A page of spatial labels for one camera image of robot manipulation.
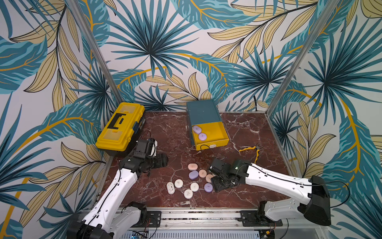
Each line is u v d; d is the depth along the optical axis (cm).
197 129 87
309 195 41
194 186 82
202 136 86
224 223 73
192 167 90
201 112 90
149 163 64
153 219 73
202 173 86
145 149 60
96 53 83
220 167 58
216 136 87
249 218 73
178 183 84
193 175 86
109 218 40
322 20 73
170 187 82
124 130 86
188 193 80
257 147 100
